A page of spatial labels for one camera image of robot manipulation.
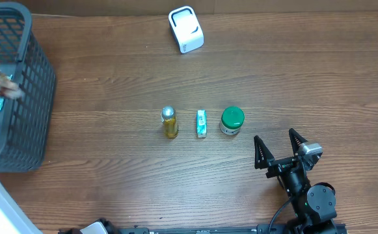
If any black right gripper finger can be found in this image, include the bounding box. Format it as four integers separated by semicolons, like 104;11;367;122
254;135;275;169
289;128;308;155

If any green lid white jar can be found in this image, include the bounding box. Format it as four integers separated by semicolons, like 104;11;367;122
219;106;245;135

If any teal white small packet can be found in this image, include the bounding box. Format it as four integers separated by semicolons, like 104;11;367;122
196;109;207;138

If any yellow bottle with silver cap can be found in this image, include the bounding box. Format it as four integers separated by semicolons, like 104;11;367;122
161;105;178;138

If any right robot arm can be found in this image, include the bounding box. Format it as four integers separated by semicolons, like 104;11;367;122
254;128;339;233

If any white barcode scanner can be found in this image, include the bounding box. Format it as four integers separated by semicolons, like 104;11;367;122
168;6;204;54

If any grey plastic shopping basket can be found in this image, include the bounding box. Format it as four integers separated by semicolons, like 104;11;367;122
0;2;57;172

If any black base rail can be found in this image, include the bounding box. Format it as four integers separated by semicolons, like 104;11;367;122
57;222;348;234

